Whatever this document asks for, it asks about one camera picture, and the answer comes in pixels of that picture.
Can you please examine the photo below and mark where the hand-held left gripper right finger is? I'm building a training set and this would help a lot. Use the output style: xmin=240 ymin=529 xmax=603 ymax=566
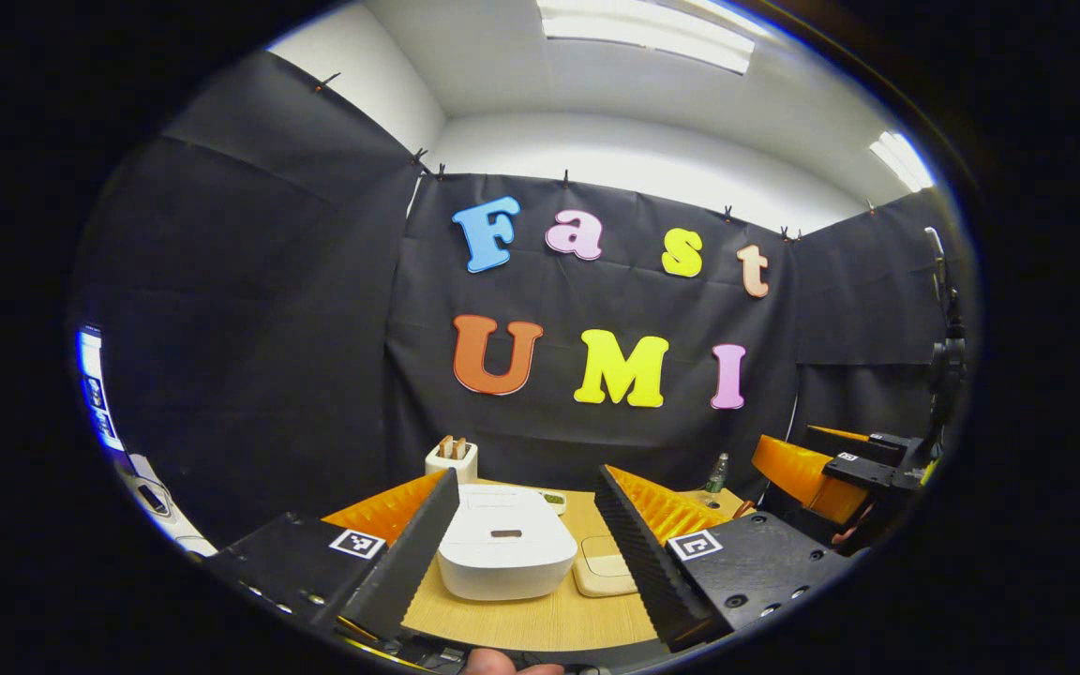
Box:
xmin=593 ymin=466 xmax=848 ymax=653

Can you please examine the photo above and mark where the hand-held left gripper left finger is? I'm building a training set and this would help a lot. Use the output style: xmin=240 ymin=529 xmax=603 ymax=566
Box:
xmin=205 ymin=468 xmax=462 ymax=646

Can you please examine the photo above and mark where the white rice cooker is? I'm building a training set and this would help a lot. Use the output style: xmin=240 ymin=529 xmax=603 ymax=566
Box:
xmin=437 ymin=484 xmax=579 ymax=602

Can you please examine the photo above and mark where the white toaster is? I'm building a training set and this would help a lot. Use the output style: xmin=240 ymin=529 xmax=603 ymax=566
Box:
xmin=425 ymin=441 xmax=479 ymax=486

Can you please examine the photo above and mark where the black equipment stand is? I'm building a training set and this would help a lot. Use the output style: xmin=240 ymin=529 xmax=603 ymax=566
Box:
xmin=922 ymin=225 xmax=969 ymax=432

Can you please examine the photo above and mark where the white desk device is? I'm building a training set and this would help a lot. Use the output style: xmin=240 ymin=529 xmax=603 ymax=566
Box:
xmin=121 ymin=454 xmax=218 ymax=556

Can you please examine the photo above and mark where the black backdrop cloth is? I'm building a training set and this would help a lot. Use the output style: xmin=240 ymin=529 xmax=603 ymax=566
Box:
xmin=71 ymin=52 xmax=972 ymax=549

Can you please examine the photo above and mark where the narrow ceiling light panel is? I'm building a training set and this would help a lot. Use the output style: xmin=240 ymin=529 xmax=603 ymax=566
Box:
xmin=868 ymin=130 xmax=936 ymax=194

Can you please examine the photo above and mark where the computer monitor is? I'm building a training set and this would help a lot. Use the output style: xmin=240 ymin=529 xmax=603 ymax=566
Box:
xmin=76 ymin=323 xmax=125 ymax=453

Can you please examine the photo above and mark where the wide ceiling light panel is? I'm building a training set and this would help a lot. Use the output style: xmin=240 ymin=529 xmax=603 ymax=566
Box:
xmin=537 ymin=0 xmax=757 ymax=75

